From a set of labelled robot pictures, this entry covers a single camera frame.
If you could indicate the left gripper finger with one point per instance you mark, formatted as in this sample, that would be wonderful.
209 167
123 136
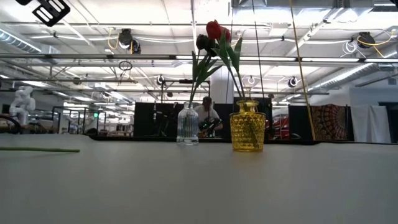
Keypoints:
51 12

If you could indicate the clear ribbed glass vase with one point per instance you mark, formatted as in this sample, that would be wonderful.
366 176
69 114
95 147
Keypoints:
187 127

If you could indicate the yellow glass vase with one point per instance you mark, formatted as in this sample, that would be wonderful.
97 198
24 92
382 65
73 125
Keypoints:
247 127

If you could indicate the black partition panel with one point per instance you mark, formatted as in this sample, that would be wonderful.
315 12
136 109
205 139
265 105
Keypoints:
298 123
227 119
154 119

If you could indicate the person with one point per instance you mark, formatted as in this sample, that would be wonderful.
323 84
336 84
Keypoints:
206 112

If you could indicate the long ceiling light strip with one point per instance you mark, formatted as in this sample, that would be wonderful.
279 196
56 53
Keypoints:
264 58

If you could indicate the colourful patterned cloth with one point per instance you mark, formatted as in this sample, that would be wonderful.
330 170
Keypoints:
329 121

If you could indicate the white hanging sheet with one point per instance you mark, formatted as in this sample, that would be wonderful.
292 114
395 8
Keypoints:
370 118

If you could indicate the black metal gantry frame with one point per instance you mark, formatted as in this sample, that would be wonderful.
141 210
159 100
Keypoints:
186 81

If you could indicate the silver ventilation duct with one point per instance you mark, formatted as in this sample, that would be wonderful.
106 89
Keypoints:
351 77

